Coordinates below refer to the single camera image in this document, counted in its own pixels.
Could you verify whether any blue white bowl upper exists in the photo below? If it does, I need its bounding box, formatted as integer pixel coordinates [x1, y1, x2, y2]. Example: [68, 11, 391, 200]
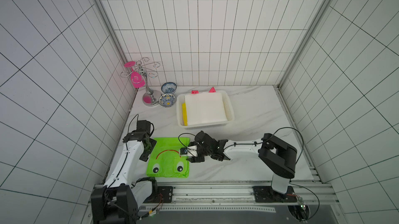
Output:
[161, 82, 177, 94]

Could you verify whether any yellow raincoat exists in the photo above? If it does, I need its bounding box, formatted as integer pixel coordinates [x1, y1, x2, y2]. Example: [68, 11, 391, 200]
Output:
[181, 103, 188, 126]

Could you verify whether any left base wiring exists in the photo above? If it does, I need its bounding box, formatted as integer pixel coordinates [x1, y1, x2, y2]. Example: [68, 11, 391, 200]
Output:
[124, 192, 164, 223]

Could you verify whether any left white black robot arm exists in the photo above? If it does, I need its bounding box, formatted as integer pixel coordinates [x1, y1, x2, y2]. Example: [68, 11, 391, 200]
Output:
[90, 120, 158, 224]

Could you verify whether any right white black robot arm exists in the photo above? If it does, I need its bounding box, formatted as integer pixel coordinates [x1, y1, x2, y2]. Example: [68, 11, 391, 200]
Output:
[179, 131, 297, 194]

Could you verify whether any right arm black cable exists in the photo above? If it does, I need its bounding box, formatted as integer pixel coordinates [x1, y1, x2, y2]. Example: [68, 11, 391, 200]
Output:
[224, 126, 305, 165]

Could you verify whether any white raincoat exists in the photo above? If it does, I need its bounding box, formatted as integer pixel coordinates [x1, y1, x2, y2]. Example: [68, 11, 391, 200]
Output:
[185, 93, 228, 126]

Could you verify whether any blue white bowl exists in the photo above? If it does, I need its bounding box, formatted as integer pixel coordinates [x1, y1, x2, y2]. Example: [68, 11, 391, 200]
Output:
[159, 94, 176, 108]
[161, 82, 177, 94]

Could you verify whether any silver glass holder stand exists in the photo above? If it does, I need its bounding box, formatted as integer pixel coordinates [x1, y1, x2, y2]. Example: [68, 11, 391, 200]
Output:
[120, 57, 161, 106]

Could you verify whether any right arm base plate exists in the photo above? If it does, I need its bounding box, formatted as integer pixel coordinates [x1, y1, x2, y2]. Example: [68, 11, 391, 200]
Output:
[252, 186, 298, 203]

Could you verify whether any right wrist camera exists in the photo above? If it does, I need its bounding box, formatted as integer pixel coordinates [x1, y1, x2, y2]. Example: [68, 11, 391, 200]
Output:
[179, 146, 198, 157]

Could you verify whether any pink bunny raincoat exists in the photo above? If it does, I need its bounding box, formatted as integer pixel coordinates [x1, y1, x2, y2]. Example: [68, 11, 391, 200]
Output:
[191, 87, 216, 95]

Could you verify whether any blue white bowl lower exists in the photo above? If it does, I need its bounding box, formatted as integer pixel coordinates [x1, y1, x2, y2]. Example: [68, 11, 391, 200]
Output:
[159, 94, 176, 108]

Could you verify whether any base wiring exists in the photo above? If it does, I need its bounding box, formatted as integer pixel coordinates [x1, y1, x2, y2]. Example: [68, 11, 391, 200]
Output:
[124, 192, 164, 223]
[288, 181, 321, 222]

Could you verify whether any green frog raincoat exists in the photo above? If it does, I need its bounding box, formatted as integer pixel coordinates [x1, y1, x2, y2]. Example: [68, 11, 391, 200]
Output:
[146, 137, 190, 178]

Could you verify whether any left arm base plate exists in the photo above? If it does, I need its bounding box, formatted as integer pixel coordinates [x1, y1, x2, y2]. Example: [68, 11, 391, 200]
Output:
[144, 186, 174, 204]

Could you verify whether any right base wiring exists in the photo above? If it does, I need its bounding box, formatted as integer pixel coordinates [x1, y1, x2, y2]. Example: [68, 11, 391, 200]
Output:
[288, 181, 321, 222]

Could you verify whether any aluminium mounting rail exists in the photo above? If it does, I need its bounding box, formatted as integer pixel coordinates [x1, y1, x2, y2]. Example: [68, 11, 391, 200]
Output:
[140, 181, 338, 209]

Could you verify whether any pink wine glass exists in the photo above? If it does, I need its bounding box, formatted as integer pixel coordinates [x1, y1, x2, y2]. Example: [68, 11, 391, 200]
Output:
[124, 61, 145, 89]

